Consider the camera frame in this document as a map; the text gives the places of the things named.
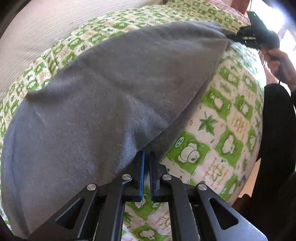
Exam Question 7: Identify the grey pants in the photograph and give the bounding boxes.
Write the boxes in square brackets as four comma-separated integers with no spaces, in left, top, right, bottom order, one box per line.
[1,21,229,238]

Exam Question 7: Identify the person's right hand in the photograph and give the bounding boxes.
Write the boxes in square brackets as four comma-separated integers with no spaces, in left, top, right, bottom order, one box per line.
[261,48,295,92]

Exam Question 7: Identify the green patterned bed sheet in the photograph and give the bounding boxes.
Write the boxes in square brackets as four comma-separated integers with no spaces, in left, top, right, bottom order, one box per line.
[1,1,266,234]

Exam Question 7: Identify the pink plaid blanket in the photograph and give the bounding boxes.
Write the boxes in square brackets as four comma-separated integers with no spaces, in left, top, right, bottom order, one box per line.
[207,1,250,27]

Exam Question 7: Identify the brown wooden bed post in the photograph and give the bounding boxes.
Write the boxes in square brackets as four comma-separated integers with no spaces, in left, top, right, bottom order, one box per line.
[231,0,250,15]

